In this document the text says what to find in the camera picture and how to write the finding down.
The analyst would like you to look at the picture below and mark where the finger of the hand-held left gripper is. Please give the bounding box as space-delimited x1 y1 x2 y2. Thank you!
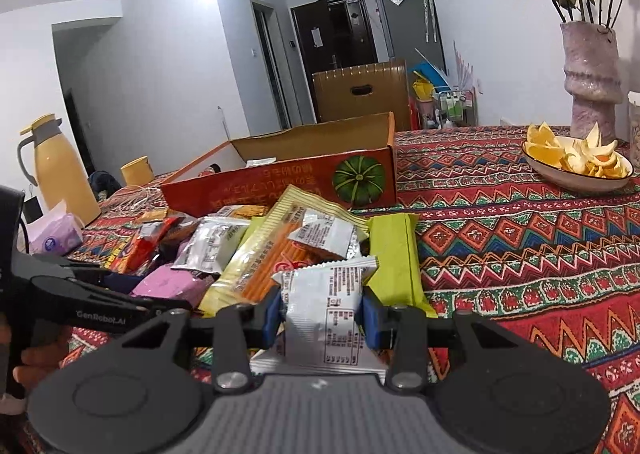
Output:
132 297 193 315
17 254 146 291

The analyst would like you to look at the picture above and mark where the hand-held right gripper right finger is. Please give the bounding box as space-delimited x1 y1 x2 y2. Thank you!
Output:
362 288 521 395

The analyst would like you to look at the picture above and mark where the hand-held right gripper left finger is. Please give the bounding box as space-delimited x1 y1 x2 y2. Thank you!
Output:
121 290 281 395

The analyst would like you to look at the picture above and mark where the pink snack packet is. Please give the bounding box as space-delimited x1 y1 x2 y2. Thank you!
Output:
129 261 211 310

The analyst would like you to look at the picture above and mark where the long yellow snack packet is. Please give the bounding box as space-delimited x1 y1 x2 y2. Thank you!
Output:
200 184 371 320

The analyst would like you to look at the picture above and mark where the orange cardboard box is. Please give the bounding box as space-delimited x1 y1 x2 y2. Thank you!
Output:
161 111 398 217

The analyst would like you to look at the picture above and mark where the person's left hand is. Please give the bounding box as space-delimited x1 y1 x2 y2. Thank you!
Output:
20 326 76 391

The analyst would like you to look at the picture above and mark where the purple tissue pack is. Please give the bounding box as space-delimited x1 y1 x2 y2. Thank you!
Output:
25 200 86 256

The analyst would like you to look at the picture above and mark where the red snack packet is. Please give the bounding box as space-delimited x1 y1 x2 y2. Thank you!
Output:
102 216 183 275

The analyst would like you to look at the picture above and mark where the green snack packet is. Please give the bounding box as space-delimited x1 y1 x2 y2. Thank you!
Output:
362 213 438 319

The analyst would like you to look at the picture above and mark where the silver snack packet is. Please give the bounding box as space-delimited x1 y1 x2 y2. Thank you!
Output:
171 216 251 275

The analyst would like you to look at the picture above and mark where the dark backpack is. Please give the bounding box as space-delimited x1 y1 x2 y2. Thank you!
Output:
87 170 123 202

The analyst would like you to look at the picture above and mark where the yellow thermos jug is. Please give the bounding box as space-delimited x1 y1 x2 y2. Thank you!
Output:
17 114 103 227

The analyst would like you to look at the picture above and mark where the small white snack packet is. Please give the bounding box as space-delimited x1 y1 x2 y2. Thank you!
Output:
287 208 371 260

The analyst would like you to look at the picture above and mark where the yellow cup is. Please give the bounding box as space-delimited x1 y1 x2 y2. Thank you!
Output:
120 155 155 187

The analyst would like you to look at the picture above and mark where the patterned red tablecloth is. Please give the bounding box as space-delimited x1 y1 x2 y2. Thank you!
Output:
0 124 640 454

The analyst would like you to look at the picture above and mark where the brown cardboard box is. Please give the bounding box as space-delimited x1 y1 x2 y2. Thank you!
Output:
311 60 413 132

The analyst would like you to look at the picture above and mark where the metal storage rack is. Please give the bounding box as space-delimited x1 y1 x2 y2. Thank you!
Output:
432 88 476 130

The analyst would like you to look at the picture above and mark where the white bowl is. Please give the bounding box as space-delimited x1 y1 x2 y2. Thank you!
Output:
520 134 635 194

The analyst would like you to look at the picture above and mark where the blue plastic board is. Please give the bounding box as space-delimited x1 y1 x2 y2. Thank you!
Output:
412 49 453 90

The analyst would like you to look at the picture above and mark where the grey interior door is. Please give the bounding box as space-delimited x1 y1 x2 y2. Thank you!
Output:
250 0 291 131

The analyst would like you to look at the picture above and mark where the dark entrance door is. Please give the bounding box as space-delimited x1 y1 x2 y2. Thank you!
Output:
290 0 379 85

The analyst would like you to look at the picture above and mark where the grey refrigerator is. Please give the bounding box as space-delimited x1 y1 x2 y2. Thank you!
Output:
372 0 447 72

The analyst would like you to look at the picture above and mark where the white folded umbrella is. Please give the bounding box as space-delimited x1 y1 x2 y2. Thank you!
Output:
417 0 440 42

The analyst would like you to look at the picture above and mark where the pink textured vase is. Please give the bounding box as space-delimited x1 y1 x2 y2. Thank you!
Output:
559 21 623 140

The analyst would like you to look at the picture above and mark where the white cable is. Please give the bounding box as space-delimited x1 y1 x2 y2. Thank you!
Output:
107 184 168 215

